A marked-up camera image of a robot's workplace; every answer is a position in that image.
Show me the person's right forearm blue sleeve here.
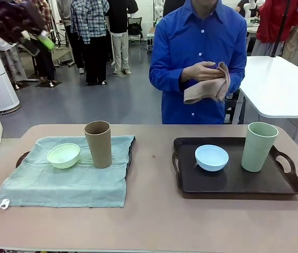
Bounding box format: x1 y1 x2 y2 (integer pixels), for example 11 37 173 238
149 62 191 92

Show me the bystander in white top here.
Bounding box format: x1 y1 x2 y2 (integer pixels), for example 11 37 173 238
0 25 24 83

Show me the tan cloth mat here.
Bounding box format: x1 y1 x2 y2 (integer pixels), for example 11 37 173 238
183 62 231 105

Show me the person's right hand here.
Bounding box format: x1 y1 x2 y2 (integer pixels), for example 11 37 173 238
181 61 223 83

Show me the bystander in red plaid shirt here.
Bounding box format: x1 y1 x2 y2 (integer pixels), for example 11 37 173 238
28 0 57 83

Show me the pale green plastic bowl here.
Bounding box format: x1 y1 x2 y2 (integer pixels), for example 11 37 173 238
46 143 81 170

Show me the white side table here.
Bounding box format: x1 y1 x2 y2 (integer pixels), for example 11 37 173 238
237 55 298 145

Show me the dark brown plastic serving tray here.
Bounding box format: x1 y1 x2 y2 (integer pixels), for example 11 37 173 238
15 135 133 172
172 137 298 200

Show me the tall mint green tumbler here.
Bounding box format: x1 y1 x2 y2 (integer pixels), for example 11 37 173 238
241 122 280 173

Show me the teal cloth mat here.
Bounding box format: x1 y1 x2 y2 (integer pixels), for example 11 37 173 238
0 135 136 210

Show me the person's left forearm blue sleeve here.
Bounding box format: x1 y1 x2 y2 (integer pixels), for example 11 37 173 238
226 59 247 94

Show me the tall brown plastic tumbler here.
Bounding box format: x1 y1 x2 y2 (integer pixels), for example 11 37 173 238
83 120 113 169

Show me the grey plastic step stool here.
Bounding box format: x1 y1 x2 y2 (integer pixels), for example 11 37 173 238
224 93 241 125

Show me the bystander in blue plaid shirt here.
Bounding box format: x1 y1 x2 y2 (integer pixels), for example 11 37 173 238
70 0 110 86

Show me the person in blue shirt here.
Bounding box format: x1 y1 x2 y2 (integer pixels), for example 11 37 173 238
148 0 248 125

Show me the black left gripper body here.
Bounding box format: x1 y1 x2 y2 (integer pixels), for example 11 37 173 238
0 0 46 45

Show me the black camera stand pole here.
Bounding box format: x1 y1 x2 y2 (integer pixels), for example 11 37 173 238
272 0 291 57

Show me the bystander in red jacket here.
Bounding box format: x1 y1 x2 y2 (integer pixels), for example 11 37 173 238
251 0 298 59

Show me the black office chair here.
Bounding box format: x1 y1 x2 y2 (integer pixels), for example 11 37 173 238
127 16 143 42

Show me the light blue plastic bowl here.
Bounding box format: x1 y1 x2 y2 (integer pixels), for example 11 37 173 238
195 144 229 172

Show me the bystander in beige trousers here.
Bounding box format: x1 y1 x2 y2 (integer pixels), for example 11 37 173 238
105 0 139 76

